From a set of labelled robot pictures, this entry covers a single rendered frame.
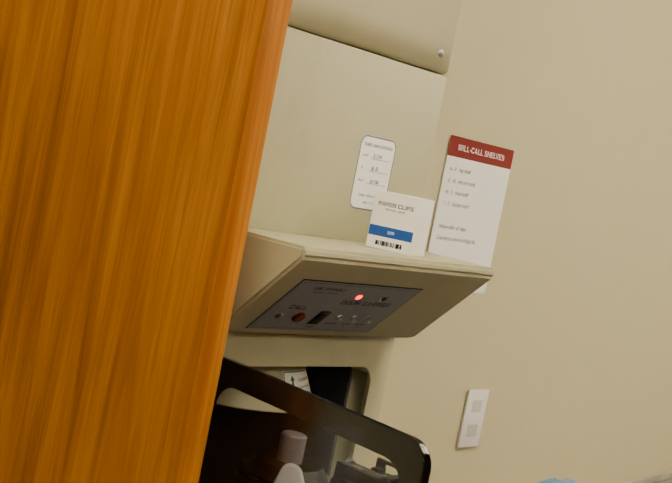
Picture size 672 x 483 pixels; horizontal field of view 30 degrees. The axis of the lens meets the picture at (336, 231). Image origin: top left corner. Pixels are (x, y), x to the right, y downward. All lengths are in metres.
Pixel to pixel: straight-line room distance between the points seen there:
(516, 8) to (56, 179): 1.26
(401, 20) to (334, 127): 0.15
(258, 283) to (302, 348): 0.19
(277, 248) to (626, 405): 1.96
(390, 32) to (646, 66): 1.49
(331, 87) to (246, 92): 0.22
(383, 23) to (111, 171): 0.34
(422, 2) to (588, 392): 1.59
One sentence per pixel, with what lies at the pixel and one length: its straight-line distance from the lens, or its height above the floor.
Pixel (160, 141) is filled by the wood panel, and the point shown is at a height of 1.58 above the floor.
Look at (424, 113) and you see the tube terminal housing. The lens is 1.42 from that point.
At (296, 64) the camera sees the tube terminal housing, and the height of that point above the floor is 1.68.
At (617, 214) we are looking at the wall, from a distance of 2.78.
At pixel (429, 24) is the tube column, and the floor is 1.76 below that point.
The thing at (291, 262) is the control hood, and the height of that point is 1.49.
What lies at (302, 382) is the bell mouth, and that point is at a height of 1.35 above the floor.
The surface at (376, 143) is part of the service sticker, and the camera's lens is 1.36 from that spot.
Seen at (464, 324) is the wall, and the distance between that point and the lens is 2.36.
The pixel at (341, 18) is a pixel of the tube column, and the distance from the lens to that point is 1.29.
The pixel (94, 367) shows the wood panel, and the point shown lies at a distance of 1.20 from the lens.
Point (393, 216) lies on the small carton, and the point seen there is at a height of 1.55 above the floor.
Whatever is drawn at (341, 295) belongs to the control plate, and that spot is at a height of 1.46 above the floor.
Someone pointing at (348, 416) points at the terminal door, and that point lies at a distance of 1.05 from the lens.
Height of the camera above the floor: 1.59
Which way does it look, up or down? 3 degrees down
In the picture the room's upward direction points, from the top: 11 degrees clockwise
